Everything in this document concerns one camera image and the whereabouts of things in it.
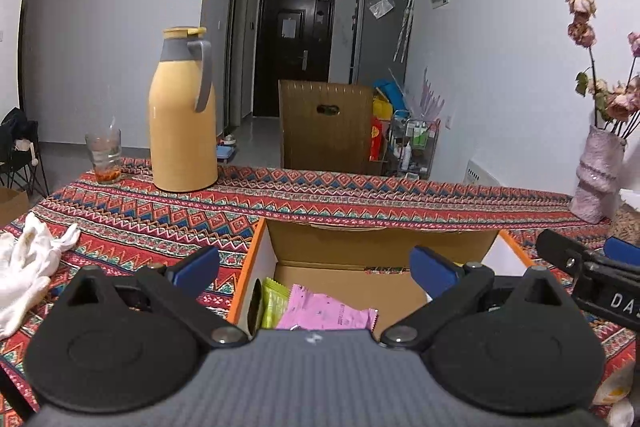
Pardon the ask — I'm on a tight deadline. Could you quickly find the brown cardboard carton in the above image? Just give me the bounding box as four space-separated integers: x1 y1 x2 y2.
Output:
0 187 31 228

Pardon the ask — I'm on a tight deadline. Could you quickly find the dark entrance door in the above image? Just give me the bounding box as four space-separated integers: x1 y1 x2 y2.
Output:
252 0 336 118

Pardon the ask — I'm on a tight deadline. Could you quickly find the yellow thermos jug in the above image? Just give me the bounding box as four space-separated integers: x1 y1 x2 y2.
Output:
148 26 219 194

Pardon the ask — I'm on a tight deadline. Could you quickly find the black chair with clothes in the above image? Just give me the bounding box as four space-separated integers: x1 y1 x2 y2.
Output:
0 107 51 198

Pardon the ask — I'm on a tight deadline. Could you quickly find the white folded umbrella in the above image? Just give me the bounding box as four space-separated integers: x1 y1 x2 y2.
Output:
392 0 416 62

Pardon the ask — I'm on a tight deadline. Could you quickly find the pink textured vase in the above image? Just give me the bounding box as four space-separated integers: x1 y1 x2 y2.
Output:
570 124 628 224

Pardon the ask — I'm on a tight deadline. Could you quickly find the blue plastic bin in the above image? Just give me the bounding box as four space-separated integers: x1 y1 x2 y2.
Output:
374 79 408 112

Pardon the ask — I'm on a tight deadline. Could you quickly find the clear drinking glass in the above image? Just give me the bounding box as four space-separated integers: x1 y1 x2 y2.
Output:
85 127 122 185

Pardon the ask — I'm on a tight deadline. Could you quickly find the red patterned tablecloth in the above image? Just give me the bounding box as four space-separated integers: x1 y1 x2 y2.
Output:
0 157 640 423

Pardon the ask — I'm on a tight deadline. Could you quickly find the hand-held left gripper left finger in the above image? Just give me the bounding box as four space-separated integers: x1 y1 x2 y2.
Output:
65 247 251 349

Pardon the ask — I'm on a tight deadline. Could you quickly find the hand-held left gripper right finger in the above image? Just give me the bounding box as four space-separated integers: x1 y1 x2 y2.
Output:
377 245 573 351

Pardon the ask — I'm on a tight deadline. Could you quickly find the purple dried grass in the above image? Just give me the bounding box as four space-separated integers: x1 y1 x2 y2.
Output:
419 66 447 122

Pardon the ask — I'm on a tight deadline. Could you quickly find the pink snack packet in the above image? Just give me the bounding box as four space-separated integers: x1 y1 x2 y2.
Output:
275 283 378 333

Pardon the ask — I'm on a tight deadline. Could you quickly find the grey refrigerator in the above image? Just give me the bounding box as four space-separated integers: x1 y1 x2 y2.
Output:
350 0 413 85

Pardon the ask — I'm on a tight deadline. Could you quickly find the red gift box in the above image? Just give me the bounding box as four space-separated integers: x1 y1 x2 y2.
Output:
369 117 385 162

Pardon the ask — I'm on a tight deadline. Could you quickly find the wire storage cart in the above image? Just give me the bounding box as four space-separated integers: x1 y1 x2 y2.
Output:
387 109 441 180

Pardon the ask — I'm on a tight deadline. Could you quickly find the white cotton glove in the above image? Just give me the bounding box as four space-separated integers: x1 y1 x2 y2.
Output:
0 212 82 342

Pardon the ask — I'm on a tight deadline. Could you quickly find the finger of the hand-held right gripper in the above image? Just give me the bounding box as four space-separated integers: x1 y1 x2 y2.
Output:
602 236 640 269
536 229 602 280

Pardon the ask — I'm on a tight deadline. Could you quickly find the bunch of dried pink roses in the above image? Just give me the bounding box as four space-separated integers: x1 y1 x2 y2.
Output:
565 0 640 140

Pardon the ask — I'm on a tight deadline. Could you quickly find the orange cardboard box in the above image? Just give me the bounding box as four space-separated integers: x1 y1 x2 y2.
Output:
227 217 538 340

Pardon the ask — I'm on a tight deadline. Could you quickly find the green snack packet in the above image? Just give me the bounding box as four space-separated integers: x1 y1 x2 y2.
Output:
261 277 291 330

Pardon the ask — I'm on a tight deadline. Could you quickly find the white wall heater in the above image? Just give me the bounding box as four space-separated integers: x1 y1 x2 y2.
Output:
462 158 502 188

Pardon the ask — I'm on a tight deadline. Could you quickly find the grey interior door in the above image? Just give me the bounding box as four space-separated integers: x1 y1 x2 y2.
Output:
227 0 251 130

